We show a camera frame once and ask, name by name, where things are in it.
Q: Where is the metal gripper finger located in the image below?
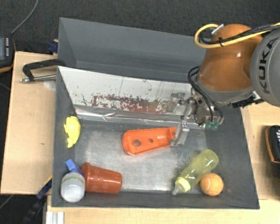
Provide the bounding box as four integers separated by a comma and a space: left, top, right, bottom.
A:
175, 121, 191, 148
169, 122, 181, 147

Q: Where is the brown cardboard board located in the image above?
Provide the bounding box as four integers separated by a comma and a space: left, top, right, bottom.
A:
0, 50, 64, 199

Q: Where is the orange ball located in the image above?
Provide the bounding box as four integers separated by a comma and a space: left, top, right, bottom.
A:
198, 172, 225, 198

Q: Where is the grey metal bin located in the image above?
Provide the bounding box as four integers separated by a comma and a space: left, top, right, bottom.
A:
43, 17, 276, 224

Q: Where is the white round bottle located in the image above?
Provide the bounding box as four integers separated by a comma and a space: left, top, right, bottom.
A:
59, 171, 87, 204

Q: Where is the orange plastic handle piece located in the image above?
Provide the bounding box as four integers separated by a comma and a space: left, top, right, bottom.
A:
121, 122, 178, 160

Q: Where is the yellow plastic toy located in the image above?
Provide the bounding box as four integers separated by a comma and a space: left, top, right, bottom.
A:
62, 115, 82, 150

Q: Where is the yellow clear baby bottle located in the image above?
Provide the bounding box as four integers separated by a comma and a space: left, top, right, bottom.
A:
171, 146, 220, 200

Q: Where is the blue plastic piece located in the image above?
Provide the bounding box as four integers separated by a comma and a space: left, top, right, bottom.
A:
64, 158, 85, 176

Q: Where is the red-brown plastic cup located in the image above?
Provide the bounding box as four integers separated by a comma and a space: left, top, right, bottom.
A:
79, 162, 125, 196

